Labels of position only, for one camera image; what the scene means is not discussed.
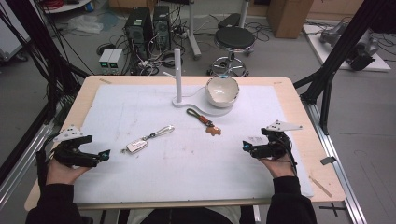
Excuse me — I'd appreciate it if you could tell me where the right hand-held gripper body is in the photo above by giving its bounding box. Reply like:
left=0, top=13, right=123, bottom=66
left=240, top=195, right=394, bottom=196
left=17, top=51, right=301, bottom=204
left=249, top=119, right=304, bottom=161

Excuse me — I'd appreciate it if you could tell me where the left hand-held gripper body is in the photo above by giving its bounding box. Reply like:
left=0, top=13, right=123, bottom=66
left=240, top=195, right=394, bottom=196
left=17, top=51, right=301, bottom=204
left=50, top=124, right=105, bottom=169

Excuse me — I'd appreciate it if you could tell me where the silver car key with strap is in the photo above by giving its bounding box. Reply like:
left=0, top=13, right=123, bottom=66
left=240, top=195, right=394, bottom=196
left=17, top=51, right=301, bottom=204
left=120, top=124, right=176, bottom=155

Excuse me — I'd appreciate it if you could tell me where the brown leather bear keychain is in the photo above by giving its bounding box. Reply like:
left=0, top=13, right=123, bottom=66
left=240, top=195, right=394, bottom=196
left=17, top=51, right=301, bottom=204
left=186, top=107, right=222, bottom=137

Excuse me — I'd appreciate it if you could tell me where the white key stand with post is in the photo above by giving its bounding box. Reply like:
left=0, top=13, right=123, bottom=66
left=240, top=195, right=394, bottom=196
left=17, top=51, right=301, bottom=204
left=163, top=48, right=238, bottom=118

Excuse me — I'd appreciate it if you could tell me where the person's right hand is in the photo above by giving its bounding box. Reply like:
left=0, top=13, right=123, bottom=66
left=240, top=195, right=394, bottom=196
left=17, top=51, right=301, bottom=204
left=258, top=154, right=299, bottom=179

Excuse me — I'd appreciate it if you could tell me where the person's left hand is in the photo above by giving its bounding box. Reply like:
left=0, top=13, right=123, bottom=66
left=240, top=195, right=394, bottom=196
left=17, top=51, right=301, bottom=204
left=46, top=157, right=92, bottom=187

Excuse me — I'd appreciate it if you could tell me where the grey tape piece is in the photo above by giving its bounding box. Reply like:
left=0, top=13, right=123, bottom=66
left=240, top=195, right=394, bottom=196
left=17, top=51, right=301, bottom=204
left=318, top=156, right=338, bottom=166

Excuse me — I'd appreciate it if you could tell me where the white ceramic bowl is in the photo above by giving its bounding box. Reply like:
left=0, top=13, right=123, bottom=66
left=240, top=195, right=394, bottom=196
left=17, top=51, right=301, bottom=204
left=205, top=76, right=240, bottom=109

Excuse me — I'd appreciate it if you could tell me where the thin wooden stick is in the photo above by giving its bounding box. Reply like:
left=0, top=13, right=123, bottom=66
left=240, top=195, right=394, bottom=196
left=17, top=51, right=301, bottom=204
left=307, top=175, right=333, bottom=199

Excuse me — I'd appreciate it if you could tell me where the white felt mat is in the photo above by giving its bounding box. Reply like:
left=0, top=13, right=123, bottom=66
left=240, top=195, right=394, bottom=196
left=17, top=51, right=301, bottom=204
left=72, top=83, right=315, bottom=205

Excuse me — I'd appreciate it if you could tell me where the person's lap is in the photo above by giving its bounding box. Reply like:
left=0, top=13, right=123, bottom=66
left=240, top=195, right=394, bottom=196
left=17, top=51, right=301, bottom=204
left=117, top=205, right=261, bottom=224

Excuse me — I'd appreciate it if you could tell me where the white bench power supply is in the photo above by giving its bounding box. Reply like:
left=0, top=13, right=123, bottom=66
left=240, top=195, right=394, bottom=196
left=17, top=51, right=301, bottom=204
left=107, top=49, right=124, bottom=76
left=98, top=48, right=115, bottom=76

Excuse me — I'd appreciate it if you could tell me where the white floor board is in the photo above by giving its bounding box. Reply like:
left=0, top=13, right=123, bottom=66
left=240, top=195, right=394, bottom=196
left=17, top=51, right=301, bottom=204
left=302, top=23, right=392, bottom=73

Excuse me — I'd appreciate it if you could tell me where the black round stool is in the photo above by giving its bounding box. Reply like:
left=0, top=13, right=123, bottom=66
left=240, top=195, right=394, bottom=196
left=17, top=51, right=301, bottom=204
left=206, top=25, right=257, bottom=77

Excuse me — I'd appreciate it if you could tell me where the white desk leg with castor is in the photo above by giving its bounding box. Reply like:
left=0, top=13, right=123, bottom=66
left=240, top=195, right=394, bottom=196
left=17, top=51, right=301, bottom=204
left=186, top=0, right=204, bottom=62

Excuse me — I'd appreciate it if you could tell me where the black computer tower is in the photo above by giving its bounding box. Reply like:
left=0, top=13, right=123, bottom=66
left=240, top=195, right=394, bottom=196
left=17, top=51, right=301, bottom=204
left=152, top=5, right=172, bottom=51
left=123, top=7, right=154, bottom=62

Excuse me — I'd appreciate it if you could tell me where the clear plastic bag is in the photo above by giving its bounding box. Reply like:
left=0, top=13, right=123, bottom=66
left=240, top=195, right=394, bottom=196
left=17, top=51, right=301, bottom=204
left=66, top=14, right=105, bottom=35

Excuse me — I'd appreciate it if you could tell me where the brown cardboard box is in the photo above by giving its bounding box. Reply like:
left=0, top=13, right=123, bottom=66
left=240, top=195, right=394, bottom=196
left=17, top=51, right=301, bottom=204
left=266, top=0, right=316, bottom=40

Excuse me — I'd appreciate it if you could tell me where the grey robot part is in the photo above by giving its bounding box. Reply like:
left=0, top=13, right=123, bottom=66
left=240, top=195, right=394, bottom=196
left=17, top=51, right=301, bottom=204
left=318, top=21, right=381, bottom=72

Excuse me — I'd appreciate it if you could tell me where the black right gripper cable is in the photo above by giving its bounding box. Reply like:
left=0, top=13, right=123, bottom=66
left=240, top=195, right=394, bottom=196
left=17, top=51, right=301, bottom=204
left=275, top=135, right=299, bottom=179

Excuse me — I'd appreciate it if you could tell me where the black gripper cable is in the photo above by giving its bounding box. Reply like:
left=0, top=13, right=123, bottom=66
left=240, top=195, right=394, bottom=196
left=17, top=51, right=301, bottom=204
left=35, top=143, right=64, bottom=189
left=275, top=135, right=299, bottom=179

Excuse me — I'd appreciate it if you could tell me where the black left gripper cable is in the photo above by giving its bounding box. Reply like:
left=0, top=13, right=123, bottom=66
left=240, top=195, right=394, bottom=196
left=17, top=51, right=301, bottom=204
left=35, top=143, right=64, bottom=189

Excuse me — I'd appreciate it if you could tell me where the aluminium rail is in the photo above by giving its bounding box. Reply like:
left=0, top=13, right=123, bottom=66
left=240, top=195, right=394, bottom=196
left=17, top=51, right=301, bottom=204
left=0, top=122, right=54, bottom=207
left=300, top=98, right=369, bottom=224

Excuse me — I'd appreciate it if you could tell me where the black frame strut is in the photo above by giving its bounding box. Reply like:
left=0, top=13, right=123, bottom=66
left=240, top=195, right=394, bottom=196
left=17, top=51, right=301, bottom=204
left=292, top=0, right=396, bottom=136
left=0, top=0, right=92, bottom=132

